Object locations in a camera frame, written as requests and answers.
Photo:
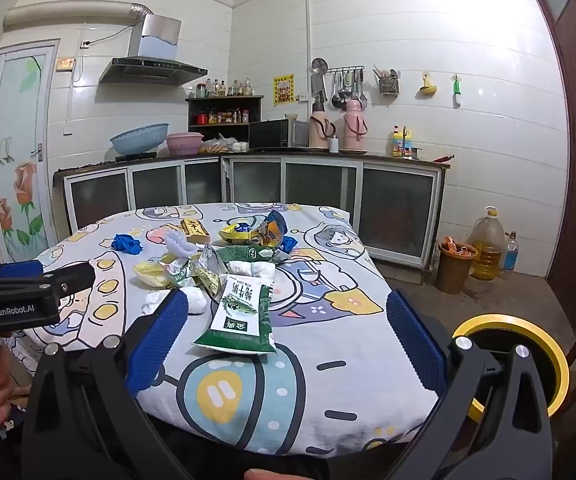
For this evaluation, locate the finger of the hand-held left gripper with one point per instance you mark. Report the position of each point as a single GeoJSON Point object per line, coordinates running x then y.
{"type": "Point", "coordinates": [18, 269]}
{"type": "Point", "coordinates": [70, 277]}

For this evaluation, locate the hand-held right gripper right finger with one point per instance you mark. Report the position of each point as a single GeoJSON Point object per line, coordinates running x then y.
{"type": "Point", "coordinates": [415, 340]}

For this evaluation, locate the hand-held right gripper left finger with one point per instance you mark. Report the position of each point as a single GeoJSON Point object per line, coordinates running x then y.
{"type": "Point", "coordinates": [160, 340]}

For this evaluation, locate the green white snack wrapper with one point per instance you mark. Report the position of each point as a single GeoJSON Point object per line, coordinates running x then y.
{"type": "Point", "coordinates": [193, 272]}

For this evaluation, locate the green milk carton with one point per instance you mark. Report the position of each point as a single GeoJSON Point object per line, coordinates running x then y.
{"type": "Point", "coordinates": [240, 315]}
{"type": "Point", "coordinates": [248, 253]}

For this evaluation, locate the yellow rimmed bin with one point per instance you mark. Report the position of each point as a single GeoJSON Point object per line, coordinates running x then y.
{"type": "Point", "coordinates": [560, 355]}

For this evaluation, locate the person's right hand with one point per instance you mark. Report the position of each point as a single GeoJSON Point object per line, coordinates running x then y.
{"type": "Point", "coordinates": [262, 475]}

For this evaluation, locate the small white tissue ball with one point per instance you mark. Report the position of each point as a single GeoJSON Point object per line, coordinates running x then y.
{"type": "Point", "coordinates": [197, 302]}

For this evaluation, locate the yellow cloth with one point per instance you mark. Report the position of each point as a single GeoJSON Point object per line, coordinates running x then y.
{"type": "Point", "coordinates": [150, 272]}

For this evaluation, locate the round table with cartoon cloth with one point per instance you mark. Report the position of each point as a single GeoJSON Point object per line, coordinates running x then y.
{"type": "Point", "coordinates": [343, 350]}

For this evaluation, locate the brown plastic bin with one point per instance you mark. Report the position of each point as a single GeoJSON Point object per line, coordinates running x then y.
{"type": "Point", "coordinates": [455, 272]}

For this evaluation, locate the lavender cloth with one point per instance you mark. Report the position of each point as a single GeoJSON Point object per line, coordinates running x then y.
{"type": "Point", "coordinates": [178, 246]}

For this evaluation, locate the yellow cardboard box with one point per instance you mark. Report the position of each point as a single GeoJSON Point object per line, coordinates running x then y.
{"type": "Point", "coordinates": [195, 230]}

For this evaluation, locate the large cooking oil bottle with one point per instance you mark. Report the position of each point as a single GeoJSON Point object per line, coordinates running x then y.
{"type": "Point", "coordinates": [486, 245]}

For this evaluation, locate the blue water bottle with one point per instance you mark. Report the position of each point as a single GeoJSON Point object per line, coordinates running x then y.
{"type": "Point", "coordinates": [510, 255]}

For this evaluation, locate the yellow snack bag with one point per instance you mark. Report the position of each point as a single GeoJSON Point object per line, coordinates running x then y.
{"type": "Point", "coordinates": [235, 232]}

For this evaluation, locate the kitchen cabinet with glass doors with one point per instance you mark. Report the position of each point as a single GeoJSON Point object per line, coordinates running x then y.
{"type": "Point", "coordinates": [392, 210]}

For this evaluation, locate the flower printed glass door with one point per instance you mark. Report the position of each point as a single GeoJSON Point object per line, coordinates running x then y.
{"type": "Point", "coordinates": [23, 135]}

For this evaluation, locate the blue plastic basket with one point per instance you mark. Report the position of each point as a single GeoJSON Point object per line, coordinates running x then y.
{"type": "Point", "coordinates": [138, 140]}

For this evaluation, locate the blue orange snack bag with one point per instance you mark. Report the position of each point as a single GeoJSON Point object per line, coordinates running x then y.
{"type": "Point", "coordinates": [270, 232]}

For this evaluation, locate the pink plastic basin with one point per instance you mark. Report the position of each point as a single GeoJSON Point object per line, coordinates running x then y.
{"type": "Point", "coordinates": [185, 144]}

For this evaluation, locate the yellow dish soap bottle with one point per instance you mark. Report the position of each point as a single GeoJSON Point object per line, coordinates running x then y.
{"type": "Point", "coordinates": [397, 144]}

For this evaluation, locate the plastic bag of food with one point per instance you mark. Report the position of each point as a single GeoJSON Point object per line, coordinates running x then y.
{"type": "Point", "coordinates": [223, 146]}

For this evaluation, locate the small white bottle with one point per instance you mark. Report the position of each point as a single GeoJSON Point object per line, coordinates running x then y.
{"type": "Point", "coordinates": [334, 145]}

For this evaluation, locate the row of seasoning jars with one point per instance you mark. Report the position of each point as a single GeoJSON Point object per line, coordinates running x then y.
{"type": "Point", "coordinates": [223, 117]}

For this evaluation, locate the pink thermos flask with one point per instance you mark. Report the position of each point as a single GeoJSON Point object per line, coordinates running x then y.
{"type": "Point", "coordinates": [353, 127]}
{"type": "Point", "coordinates": [320, 127]}

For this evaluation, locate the black microwave oven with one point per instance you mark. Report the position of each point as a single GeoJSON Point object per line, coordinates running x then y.
{"type": "Point", "coordinates": [273, 134]}

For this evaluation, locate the row of glass bottles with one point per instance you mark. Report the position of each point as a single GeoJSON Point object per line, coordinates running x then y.
{"type": "Point", "coordinates": [220, 89]}

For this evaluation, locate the yellow plastic scoop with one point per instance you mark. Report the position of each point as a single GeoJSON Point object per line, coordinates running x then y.
{"type": "Point", "coordinates": [427, 90]}

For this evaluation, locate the dark wooden shelf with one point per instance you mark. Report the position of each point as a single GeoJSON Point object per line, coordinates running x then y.
{"type": "Point", "coordinates": [255, 107]}

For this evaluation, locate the green white brush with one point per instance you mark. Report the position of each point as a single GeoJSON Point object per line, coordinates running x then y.
{"type": "Point", "coordinates": [456, 91]}

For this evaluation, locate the metal cutlery holder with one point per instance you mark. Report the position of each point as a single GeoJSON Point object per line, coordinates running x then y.
{"type": "Point", "coordinates": [389, 84]}

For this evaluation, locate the steel range hood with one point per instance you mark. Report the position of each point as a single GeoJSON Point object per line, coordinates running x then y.
{"type": "Point", "coordinates": [160, 35]}

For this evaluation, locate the row of hanging kitchen utensils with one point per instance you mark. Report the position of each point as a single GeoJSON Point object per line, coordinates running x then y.
{"type": "Point", "coordinates": [338, 87]}

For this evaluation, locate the orange switch panel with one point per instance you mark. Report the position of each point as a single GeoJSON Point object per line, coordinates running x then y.
{"type": "Point", "coordinates": [64, 63]}

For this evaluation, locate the silver exhaust duct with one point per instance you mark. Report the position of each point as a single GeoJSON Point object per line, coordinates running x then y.
{"type": "Point", "coordinates": [68, 12]}

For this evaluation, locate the yellow wall poster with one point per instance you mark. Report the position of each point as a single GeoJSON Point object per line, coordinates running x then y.
{"type": "Point", "coordinates": [284, 90]}

